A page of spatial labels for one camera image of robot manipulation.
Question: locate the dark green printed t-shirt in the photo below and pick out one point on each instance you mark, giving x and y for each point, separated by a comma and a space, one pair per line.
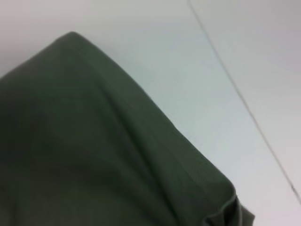
94, 153

